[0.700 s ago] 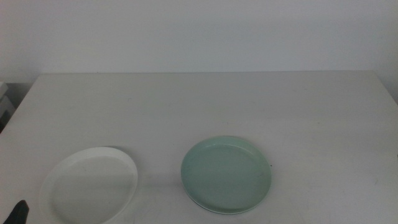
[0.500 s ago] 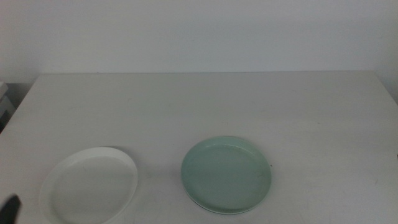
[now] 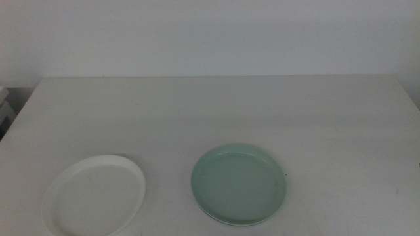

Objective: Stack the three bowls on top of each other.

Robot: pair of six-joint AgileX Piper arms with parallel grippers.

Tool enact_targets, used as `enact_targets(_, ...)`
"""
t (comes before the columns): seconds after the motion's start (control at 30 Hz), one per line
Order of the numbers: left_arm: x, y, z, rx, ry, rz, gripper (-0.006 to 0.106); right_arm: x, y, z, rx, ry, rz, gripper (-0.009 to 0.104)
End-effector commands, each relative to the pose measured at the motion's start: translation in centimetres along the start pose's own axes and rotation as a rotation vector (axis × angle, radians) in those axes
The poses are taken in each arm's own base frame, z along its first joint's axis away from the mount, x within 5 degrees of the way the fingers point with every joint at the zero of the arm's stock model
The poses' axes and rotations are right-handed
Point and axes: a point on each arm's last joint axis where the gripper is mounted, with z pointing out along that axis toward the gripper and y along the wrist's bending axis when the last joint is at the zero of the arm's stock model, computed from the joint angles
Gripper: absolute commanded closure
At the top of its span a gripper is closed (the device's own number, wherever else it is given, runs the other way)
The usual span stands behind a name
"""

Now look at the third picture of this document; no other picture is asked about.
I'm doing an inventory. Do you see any grey-blue shallow bowl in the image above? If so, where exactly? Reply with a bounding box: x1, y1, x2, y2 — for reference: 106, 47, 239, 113
195, 199, 275, 227

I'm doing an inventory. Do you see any white shallow bowl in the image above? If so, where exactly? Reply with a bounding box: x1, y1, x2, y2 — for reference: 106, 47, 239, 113
41, 154, 146, 236

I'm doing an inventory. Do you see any white background cabinet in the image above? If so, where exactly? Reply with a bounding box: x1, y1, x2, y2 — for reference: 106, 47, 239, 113
0, 85, 17, 140

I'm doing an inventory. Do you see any pale green shallow bowl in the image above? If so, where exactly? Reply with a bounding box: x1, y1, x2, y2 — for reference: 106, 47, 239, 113
190, 142, 287, 226

